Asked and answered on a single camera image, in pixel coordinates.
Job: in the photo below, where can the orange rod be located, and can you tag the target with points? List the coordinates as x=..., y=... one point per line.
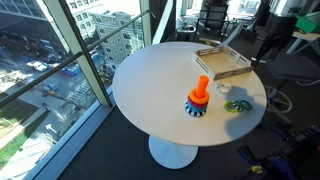
x=202, y=85

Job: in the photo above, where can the wooden tray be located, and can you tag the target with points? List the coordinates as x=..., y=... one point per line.
x=226, y=63

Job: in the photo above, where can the grey window mullion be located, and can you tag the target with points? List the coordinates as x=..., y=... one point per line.
x=80, y=53

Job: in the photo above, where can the black office chair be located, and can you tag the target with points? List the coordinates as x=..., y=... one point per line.
x=213, y=16

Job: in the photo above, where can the blue bar clamp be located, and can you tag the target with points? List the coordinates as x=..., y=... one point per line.
x=246, y=155
x=280, y=168

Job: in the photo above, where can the dark window handrail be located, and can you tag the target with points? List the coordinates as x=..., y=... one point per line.
x=43, y=75

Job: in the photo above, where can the stool with metal footring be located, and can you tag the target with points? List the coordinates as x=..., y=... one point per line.
x=293, y=66

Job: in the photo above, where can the white background table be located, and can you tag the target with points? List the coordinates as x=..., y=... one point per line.
x=308, y=36

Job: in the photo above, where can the white table pedestal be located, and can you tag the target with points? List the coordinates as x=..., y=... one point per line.
x=171, y=153

